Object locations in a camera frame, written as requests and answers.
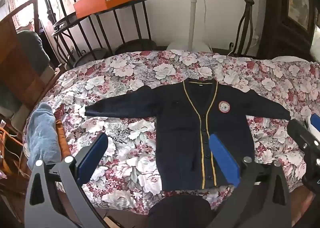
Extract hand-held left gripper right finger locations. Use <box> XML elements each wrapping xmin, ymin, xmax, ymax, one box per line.
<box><xmin>200</xmin><ymin>133</ymin><xmax>293</xmax><ymax>228</ymax></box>

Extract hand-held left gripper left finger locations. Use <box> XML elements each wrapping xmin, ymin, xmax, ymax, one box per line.
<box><xmin>24</xmin><ymin>133</ymin><xmax>110</xmax><ymax>228</ymax></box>

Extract navy cardigan with yellow trim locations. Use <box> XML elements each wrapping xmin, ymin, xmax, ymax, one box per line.
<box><xmin>84</xmin><ymin>79</ymin><xmax>292</xmax><ymax>190</ymax></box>

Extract orange cloth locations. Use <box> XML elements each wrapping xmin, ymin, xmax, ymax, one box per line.
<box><xmin>55</xmin><ymin>118</ymin><xmax>73</xmax><ymax>159</ymax></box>

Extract floral blanket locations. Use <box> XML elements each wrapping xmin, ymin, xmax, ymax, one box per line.
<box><xmin>22</xmin><ymin>50</ymin><xmax>320</xmax><ymax>216</ymax></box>

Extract light blue fleece garment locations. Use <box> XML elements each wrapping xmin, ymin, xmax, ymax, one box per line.
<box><xmin>26</xmin><ymin>102</ymin><xmax>62</xmax><ymax>170</ymax></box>

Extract dark cloth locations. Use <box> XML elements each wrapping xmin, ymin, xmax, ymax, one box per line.
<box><xmin>147</xmin><ymin>194</ymin><xmax>219</xmax><ymax>228</ymax></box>

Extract dark green cushion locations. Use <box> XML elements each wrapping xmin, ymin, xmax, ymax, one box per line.
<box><xmin>16</xmin><ymin>30</ymin><xmax>50</xmax><ymax>74</ymax></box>

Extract wooden chair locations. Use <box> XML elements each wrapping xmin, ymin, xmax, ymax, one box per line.
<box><xmin>0</xmin><ymin>0</ymin><xmax>65</xmax><ymax>124</ymax></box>

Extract dark wooden cabinet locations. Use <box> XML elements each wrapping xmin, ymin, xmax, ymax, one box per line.
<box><xmin>257</xmin><ymin>0</ymin><xmax>320</xmax><ymax>62</ymax></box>

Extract black metal rack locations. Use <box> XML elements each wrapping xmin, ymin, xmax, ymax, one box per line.
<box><xmin>41</xmin><ymin>0</ymin><xmax>158</xmax><ymax>69</ymax></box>

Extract white fan stand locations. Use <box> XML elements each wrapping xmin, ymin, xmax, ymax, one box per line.
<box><xmin>166</xmin><ymin>0</ymin><xmax>212</xmax><ymax>52</ymax></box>

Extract thin white cable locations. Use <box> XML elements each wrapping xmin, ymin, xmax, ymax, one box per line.
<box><xmin>202</xmin><ymin>0</ymin><xmax>212</xmax><ymax>45</ymax></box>

